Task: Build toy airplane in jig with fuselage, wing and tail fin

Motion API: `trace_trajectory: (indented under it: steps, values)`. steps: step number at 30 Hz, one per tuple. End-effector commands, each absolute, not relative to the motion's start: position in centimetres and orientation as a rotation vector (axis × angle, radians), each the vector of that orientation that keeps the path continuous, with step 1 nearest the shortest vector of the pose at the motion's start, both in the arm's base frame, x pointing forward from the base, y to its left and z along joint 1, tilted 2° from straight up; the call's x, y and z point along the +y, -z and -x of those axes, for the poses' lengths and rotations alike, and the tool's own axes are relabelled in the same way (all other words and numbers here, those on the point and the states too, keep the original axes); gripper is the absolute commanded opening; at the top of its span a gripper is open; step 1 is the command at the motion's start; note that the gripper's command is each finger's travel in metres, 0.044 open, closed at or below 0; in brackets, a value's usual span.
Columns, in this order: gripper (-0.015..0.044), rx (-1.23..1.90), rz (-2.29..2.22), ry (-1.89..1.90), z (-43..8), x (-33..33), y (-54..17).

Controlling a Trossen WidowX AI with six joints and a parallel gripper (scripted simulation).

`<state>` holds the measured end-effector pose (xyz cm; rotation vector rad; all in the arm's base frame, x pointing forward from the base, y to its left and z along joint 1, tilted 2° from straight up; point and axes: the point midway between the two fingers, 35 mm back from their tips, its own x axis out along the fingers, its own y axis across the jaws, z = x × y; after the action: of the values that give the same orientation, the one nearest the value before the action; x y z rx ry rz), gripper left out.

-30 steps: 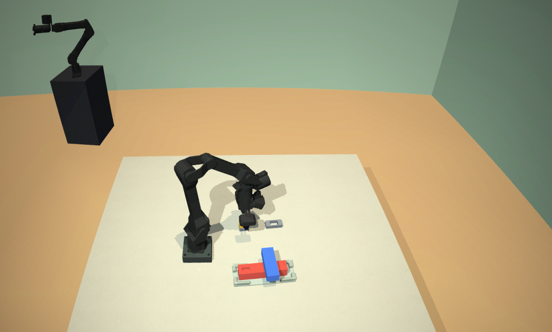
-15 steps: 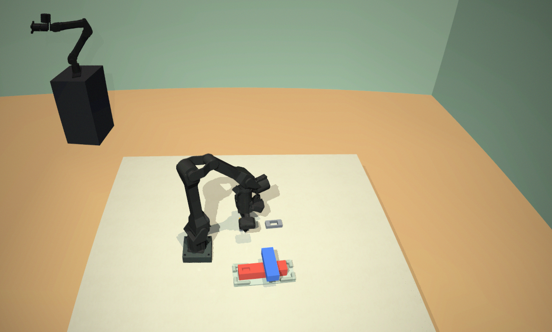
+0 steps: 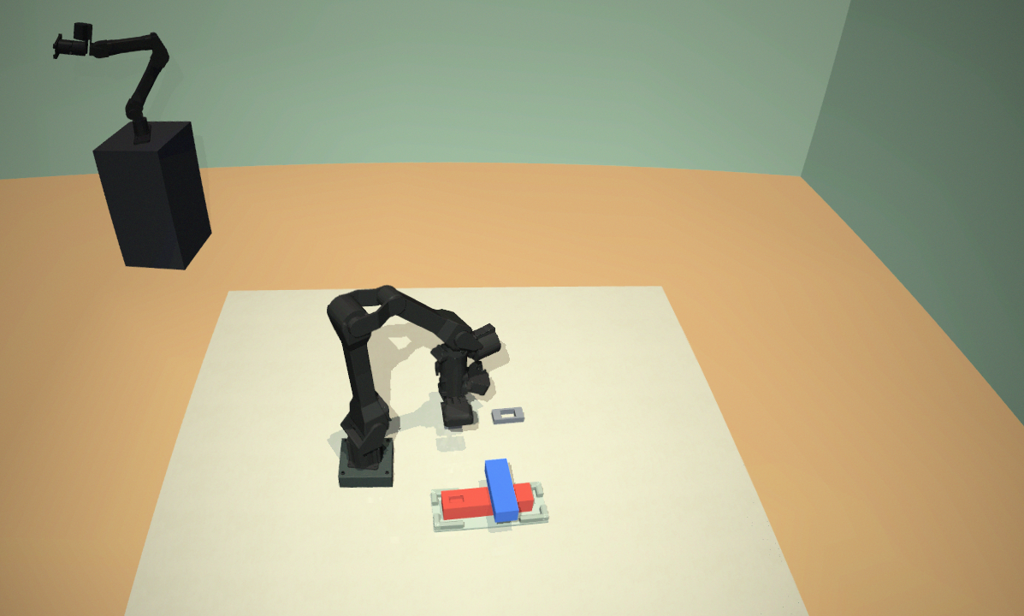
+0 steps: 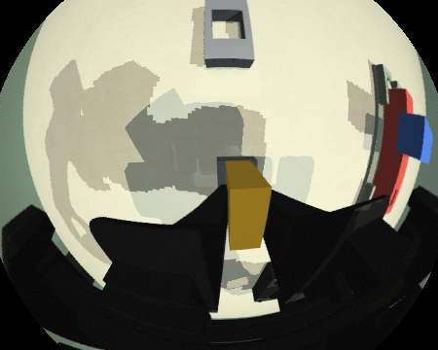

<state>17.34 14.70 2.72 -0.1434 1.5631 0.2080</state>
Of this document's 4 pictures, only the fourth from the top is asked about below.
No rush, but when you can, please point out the mustard yellow block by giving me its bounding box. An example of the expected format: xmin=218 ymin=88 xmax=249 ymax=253
xmin=226 ymin=160 xmax=273 ymax=250

